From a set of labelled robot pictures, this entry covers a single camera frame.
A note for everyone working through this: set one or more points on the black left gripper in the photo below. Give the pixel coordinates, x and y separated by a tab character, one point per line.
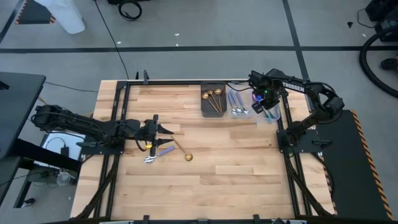
155	149

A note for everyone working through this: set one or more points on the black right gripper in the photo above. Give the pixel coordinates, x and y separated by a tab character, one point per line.
273	87

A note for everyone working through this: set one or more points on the gold spoon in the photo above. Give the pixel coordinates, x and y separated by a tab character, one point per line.
218	91
188	157
210	92
205	96

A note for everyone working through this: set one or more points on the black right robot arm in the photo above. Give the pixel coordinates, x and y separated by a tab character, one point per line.
311	90

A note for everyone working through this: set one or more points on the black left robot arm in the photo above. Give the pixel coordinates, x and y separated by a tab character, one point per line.
77	123

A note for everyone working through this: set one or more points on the clear plastic bin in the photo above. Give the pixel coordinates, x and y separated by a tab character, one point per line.
277	115
247	93

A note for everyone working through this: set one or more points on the dark grey plastic bin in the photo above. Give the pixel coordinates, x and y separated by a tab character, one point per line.
206	113

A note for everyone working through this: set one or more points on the white board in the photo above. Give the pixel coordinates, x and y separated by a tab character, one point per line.
74	140

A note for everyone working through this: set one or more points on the black power adapter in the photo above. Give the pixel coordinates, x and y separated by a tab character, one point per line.
64	151

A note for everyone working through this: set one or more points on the clear plastic cup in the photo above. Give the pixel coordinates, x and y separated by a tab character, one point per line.
63	179

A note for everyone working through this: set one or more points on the large hazard striped black mat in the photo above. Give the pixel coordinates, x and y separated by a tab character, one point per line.
351	171

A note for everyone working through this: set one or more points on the black wheeled base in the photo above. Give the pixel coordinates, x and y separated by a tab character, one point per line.
390	63

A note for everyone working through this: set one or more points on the black floor equipment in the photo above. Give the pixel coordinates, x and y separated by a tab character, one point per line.
388	26

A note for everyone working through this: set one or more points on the black desk top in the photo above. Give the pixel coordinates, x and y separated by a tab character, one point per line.
18	109

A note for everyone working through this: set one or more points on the small hazard striped black mat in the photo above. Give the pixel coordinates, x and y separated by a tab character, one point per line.
32	14

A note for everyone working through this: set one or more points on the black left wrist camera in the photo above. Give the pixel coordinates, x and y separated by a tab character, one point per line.
149	129

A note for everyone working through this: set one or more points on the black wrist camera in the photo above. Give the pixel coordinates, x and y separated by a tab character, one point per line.
149	129
255	79

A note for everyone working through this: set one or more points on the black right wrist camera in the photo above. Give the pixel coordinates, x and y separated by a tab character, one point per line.
255	79

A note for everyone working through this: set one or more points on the black metal table frame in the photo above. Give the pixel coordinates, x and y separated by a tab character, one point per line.
174	82

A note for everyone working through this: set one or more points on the black desk leg frame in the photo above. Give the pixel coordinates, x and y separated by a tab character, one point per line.
46	154

